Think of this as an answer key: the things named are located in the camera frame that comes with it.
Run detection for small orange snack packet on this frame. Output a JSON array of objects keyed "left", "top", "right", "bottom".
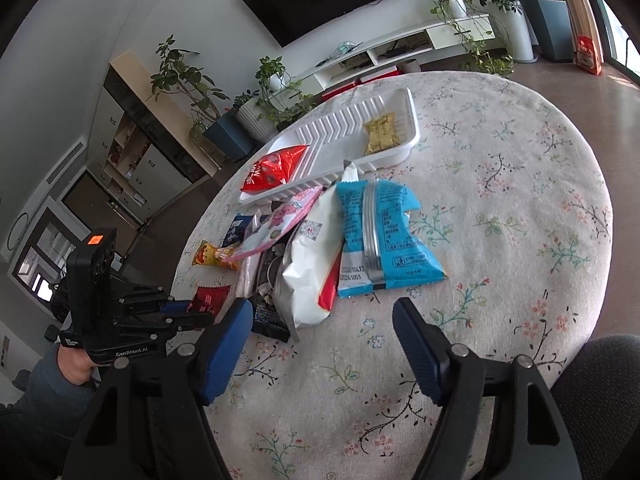
[{"left": 192, "top": 240, "right": 241, "bottom": 271}]

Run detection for trailing plant in white pot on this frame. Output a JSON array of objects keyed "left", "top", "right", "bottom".
[
  {"left": 430, "top": 0, "right": 516, "bottom": 78},
  {"left": 255, "top": 56, "right": 321, "bottom": 126}
]

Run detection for red storage boxes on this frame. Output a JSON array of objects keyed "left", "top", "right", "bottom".
[{"left": 321, "top": 78, "right": 362, "bottom": 102}]

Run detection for tall plant in blue planter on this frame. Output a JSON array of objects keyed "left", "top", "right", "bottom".
[{"left": 147, "top": 35, "right": 256, "bottom": 163}]

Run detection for small red snack packet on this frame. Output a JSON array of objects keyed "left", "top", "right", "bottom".
[{"left": 186, "top": 285, "right": 233, "bottom": 320}]

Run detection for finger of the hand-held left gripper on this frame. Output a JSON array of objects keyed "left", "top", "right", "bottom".
[
  {"left": 120, "top": 286, "right": 193, "bottom": 317},
  {"left": 117, "top": 312, "right": 217, "bottom": 341}
]

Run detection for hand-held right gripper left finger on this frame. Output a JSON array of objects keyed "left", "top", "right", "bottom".
[{"left": 62, "top": 298, "right": 256, "bottom": 480}]

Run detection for person's left hand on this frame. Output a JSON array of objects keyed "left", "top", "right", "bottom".
[{"left": 57, "top": 344, "right": 97, "bottom": 387}]

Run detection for white snack bag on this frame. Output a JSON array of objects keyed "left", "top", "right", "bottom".
[{"left": 281, "top": 160, "right": 361, "bottom": 331}]

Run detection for beige curtain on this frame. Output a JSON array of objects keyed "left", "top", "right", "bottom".
[{"left": 542, "top": 0, "right": 608, "bottom": 61}]

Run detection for dark blue cake packet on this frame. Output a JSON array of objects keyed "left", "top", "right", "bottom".
[{"left": 222, "top": 214, "right": 257, "bottom": 247}]

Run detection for wooden wall cupboard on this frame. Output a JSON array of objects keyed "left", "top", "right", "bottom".
[{"left": 90, "top": 50, "right": 221, "bottom": 223}]

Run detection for broad-leaf plant in grey planter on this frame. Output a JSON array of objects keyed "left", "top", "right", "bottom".
[{"left": 492, "top": 0, "right": 575, "bottom": 63}]

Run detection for black chair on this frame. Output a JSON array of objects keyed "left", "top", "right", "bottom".
[{"left": 550, "top": 335, "right": 640, "bottom": 480}]

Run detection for pink cartoon snack packet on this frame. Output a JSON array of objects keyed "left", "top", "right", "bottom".
[{"left": 227, "top": 185, "right": 325, "bottom": 261}]

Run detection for red snack bag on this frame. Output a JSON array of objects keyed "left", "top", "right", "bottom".
[{"left": 240, "top": 145, "right": 309, "bottom": 194}]

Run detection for white television cabinet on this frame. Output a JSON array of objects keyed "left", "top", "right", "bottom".
[{"left": 292, "top": 12, "right": 496, "bottom": 96}]

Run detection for bushy plant in white planter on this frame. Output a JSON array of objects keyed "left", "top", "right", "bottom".
[{"left": 465, "top": 0, "right": 536, "bottom": 64}]

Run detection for light blue snack packet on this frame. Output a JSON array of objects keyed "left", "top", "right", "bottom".
[{"left": 334, "top": 179, "right": 449, "bottom": 300}]

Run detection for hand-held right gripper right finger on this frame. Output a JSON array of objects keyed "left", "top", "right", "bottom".
[{"left": 391, "top": 297, "right": 583, "bottom": 480}]

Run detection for yellow snack packet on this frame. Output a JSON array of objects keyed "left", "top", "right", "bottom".
[
  {"left": 379, "top": 113, "right": 402, "bottom": 152},
  {"left": 362, "top": 116, "right": 385, "bottom": 157}
]

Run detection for black snack packet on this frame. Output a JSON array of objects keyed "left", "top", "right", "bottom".
[{"left": 250, "top": 247, "right": 293, "bottom": 343}]

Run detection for floral tablecloth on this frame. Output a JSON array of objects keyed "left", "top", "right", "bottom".
[{"left": 170, "top": 71, "right": 615, "bottom": 480}]

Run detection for white plastic tray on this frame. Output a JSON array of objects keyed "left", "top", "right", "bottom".
[{"left": 237, "top": 87, "right": 421, "bottom": 206}]

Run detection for clear plastic snack packet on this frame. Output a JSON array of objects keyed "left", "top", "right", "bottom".
[{"left": 235, "top": 247, "right": 263, "bottom": 298}]

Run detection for plant in ribbed white planter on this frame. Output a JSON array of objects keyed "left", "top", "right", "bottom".
[{"left": 232, "top": 87, "right": 281, "bottom": 142}]

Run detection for red bag on floor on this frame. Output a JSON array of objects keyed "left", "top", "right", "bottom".
[{"left": 575, "top": 35, "right": 603, "bottom": 77}]

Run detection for person's left forearm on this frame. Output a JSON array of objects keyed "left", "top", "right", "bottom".
[{"left": 0, "top": 345, "right": 101, "bottom": 480}]

